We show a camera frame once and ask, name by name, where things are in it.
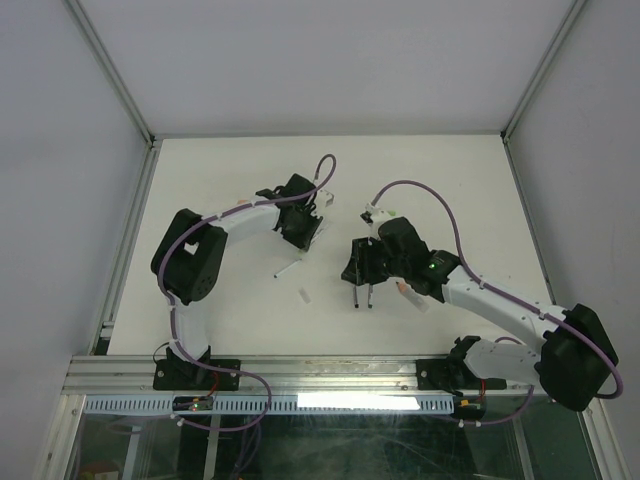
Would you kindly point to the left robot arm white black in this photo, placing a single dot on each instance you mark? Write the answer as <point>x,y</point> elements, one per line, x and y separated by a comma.
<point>189,257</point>

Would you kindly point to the aluminium mounting rail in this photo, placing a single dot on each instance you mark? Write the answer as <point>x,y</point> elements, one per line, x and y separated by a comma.
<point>118,374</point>

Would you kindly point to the clear pen cap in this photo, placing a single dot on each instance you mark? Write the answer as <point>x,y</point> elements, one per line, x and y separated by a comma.
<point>304,295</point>

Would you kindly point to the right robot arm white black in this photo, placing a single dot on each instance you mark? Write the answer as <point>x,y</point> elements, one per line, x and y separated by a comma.
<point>566,352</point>

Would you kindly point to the orange tip marker clear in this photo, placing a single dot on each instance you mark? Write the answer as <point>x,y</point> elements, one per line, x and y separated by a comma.
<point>412,297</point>

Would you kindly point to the white black end pen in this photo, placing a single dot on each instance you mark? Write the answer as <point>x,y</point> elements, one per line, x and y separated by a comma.
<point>355,297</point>

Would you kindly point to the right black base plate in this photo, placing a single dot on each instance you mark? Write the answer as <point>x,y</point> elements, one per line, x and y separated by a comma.
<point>434,374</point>

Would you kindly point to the silver green tip pen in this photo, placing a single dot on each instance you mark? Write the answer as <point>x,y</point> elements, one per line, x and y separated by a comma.
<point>317,235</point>

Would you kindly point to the white slotted cable duct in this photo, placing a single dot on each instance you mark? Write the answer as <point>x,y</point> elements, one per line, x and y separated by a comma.
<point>319,403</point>

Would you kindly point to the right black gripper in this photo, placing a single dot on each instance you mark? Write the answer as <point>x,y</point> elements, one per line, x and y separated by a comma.
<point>358,270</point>

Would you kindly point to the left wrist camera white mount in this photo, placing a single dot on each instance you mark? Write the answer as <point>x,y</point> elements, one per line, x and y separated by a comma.
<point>325,198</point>

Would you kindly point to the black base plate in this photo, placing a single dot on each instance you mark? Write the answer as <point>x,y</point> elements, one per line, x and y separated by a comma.
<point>220,372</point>
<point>434,374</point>

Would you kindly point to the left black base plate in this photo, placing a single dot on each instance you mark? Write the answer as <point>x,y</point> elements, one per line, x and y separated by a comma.
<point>220,372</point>

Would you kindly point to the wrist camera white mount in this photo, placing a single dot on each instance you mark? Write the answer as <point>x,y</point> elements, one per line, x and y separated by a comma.
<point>374,217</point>
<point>325,198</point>

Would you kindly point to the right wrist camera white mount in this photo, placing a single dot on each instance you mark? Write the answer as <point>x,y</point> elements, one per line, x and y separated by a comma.
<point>374,217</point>

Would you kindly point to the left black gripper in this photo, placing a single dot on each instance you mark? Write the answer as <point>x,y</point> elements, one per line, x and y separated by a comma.
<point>305,240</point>

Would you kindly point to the white blue end pen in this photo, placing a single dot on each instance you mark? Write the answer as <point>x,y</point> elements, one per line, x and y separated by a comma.
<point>282,271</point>

